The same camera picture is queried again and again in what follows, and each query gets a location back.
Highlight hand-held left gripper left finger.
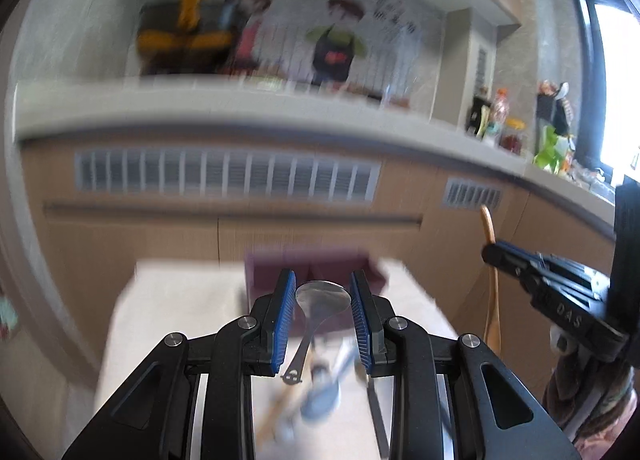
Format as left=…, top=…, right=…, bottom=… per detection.
left=62, top=269, right=297, bottom=460

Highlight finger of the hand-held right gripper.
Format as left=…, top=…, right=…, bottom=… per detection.
left=492, top=241, right=609, bottom=291
left=481, top=246, right=629, bottom=362

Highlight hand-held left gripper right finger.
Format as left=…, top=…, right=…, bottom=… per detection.
left=350, top=270, right=583, bottom=460

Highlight purple plastic utensil container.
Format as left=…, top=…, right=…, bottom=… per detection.
left=244, top=250, right=388, bottom=336

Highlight metal spoon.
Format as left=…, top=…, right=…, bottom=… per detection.
left=282, top=281, right=351, bottom=385

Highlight wooden spoon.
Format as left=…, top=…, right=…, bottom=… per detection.
left=479, top=205, right=502, bottom=356

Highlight wooden chopstick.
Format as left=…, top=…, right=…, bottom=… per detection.
left=256, top=380, right=302, bottom=443

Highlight person's right forearm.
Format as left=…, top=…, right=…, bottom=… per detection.
left=542, top=325, right=638, bottom=460

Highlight small grey vent grille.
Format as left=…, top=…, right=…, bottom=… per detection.
left=443, top=179, right=503, bottom=211

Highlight white table cloth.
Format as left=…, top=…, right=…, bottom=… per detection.
left=95, top=257, right=461, bottom=460

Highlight red filled jar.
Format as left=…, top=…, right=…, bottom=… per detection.
left=500, top=119, right=526, bottom=155

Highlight large grey vent grille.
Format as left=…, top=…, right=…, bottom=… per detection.
left=74, top=150, right=382, bottom=204

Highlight bottles and jars on counter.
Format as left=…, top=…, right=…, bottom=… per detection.
left=535, top=81, right=574, bottom=137

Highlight orange capped bottle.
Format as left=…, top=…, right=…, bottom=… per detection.
left=492, top=87, right=512, bottom=135

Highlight dark bottle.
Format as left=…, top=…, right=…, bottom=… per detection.
left=465, top=87, right=494, bottom=139

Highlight window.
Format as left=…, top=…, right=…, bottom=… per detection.
left=574, top=0, right=640, bottom=183

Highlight yellow and black bag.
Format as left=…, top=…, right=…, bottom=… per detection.
left=136, top=0, right=237, bottom=75

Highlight wall poster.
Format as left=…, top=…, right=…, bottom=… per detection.
left=225, top=0, right=447, bottom=94

